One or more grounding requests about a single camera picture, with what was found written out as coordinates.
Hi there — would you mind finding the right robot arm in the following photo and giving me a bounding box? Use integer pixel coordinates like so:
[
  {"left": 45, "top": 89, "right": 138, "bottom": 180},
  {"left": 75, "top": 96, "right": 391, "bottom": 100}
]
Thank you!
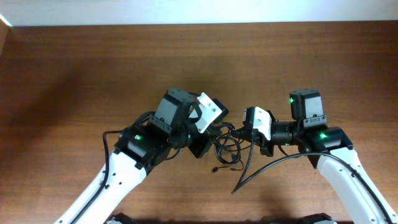
[{"left": 233, "top": 88, "right": 397, "bottom": 223}]

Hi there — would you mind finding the black multi-head usb cable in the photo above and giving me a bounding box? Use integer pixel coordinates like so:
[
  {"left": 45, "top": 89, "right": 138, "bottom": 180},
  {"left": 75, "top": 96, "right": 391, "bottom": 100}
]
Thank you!
[{"left": 211, "top": 121, "right": 252, "bottom": 173}]

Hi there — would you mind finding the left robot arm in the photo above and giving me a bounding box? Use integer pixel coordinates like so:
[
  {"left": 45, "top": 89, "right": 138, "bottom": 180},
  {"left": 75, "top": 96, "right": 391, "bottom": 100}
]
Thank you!
[{"left": 56, "top": 88, "right": 224, "bottom": 223}]

